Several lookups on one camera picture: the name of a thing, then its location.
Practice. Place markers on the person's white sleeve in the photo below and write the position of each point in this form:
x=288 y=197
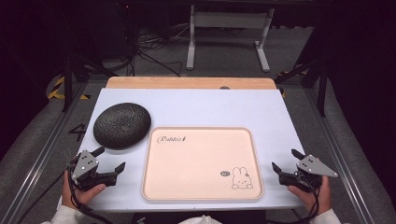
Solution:
x=327 y=218
x=67 y=217

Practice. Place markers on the black tape mark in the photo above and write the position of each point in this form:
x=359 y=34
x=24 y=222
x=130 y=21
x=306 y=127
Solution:
x=77 y=131

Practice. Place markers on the person's left white sleeve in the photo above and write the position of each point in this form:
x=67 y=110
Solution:
x=67 y=217

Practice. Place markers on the person's white clothing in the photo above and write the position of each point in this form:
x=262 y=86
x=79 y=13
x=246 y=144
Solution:
x=200 y=220

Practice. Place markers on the black textured round plate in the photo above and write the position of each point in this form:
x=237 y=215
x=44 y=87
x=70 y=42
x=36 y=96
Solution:
x=122 y=125

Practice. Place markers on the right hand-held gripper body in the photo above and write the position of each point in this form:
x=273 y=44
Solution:
x=313 y=166

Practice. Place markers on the person's right hand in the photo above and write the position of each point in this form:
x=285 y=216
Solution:
x=311 y=196

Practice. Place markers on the aluminium rail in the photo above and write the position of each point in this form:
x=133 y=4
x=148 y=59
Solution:
x=339 y=155
x=40 y=155

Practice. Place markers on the black tripod stand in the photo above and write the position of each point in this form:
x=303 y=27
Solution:
x=67 y=84
x=322 y=87

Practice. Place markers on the white metal stand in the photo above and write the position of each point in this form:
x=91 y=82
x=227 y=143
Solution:
x=230 y=20

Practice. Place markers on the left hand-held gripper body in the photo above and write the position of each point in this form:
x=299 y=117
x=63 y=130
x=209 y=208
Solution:
x=83 y=165

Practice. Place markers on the person's left hand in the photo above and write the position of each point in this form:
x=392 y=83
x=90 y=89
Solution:
x=81 y=196

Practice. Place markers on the pink rectangular tray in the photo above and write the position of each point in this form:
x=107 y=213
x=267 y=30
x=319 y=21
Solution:
x=202 y=163

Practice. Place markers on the yellow black floor tape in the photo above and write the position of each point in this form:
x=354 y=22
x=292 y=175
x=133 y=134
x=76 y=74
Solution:
x=53 y=91

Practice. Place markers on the person's right white sleeve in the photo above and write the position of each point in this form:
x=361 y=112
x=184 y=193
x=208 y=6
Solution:
x=327 y=218

